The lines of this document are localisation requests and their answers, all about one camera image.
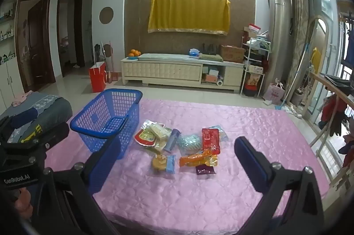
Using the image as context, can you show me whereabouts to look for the light blue snack packet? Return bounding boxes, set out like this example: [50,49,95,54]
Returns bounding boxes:
[176,134,202,156]

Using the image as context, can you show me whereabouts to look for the arched standing mirror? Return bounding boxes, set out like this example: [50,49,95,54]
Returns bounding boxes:
[285,17,330,116]

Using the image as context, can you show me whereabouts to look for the round brown wall decoration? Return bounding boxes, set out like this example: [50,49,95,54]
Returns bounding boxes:
[99,6,114,24]

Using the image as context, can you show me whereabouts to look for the dark purple snack packet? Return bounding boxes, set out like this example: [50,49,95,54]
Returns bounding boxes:
[196,164,217,175]

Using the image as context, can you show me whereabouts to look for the white wall cabinet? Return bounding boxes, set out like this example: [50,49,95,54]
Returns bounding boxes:
[0,0,25,108]

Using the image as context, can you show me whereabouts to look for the dark cloth yellow print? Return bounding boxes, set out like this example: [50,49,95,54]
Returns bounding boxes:
[17,124,45,144]

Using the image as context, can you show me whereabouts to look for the dark wooden door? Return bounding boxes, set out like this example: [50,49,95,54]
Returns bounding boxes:
[15,0,56,86]

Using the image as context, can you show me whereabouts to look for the yellow cloth cover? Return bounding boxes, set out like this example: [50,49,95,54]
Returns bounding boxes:
[147,0,231,36]

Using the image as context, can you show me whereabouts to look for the dark wooden doorway frame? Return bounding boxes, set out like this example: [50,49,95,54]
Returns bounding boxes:
[57,0,85,78]

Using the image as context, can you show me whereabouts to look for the bear cookie packet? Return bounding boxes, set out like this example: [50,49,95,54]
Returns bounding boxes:
[151,154,177,175]

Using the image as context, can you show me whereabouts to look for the orange snack packet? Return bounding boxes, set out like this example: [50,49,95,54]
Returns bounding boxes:
[179,149,213,167]

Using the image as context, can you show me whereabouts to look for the blue grey snack packet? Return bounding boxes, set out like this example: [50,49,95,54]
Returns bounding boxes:
[163,128,180,153]

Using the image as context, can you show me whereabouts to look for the red hanging garment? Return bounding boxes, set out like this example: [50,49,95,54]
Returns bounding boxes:
[318,97,349,136]

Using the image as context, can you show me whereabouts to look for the wooden clothes rack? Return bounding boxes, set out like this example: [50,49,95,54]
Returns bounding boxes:
[301,72,354,191]

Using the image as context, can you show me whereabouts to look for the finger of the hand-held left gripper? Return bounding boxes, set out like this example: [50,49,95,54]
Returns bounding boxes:
[33,122,70,149]
[0,108,38,141]

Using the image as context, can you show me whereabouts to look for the pink gift bag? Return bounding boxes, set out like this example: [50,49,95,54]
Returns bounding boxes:
[263,82,285,102]

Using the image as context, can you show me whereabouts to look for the cream tv cabinet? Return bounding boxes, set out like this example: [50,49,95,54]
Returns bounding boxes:
[120,54,245,91]

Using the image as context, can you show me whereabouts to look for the black router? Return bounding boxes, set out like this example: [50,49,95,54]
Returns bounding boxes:
[202,43,219,55]

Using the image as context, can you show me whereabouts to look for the golden snack packet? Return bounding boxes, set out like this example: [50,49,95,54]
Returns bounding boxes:
[206,155,219,168]

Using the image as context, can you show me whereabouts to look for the silver standing air conditioner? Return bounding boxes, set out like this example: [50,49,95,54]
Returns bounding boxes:
[269,0,294,91]

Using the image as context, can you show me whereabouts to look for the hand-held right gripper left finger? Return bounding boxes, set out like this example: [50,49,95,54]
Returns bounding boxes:
[32,137,123,235]

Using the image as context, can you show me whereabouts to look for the grey lace chair cover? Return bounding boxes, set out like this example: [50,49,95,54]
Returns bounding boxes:
[26,95,63,116]

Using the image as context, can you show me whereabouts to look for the cardboard box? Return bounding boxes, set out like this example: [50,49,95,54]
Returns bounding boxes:
[220,45,246,63]

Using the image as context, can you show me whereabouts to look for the blue handle mop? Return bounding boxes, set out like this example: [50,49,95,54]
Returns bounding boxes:
[274,43,310,114]

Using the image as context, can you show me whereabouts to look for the pink tablecloth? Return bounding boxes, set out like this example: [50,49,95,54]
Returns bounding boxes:
[41,98,331,235]

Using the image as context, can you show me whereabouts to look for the white metal rack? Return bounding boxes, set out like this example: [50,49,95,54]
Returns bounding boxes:
[240,34,271,97]

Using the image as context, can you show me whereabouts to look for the blue plastic basket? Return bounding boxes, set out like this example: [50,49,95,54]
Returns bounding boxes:
[70,88,143,161]

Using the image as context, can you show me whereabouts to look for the person's left hand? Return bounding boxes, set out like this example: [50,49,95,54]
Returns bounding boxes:
[11,187,33,221]

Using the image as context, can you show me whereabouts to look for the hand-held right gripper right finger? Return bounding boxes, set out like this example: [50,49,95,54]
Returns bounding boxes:
[234,136,325,235]

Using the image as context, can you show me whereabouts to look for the red paper bag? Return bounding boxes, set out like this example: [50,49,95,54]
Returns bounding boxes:
[88,60,108,93]

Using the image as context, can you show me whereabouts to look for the red dustpan with handle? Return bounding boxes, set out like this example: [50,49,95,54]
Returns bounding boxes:
[107,41,119,83]

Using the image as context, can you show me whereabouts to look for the golden patterned curtain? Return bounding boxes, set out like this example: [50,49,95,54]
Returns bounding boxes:
[285,0,310,86]

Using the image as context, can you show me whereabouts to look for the red yellow snack packet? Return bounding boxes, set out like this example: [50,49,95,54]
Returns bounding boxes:
[134,128,157,147]

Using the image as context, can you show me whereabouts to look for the clear cracker packet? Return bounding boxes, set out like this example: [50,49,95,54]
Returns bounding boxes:
[149,124,172,141]

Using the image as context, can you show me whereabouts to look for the red clear snack packet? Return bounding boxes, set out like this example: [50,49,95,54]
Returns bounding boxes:
[201,127,222,156]

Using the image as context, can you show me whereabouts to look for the dark grey padded chair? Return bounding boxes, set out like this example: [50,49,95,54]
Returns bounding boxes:
[0,91,73,143]

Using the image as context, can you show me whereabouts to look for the small pink cloth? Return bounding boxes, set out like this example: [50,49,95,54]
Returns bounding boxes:
[11,91,32,107]

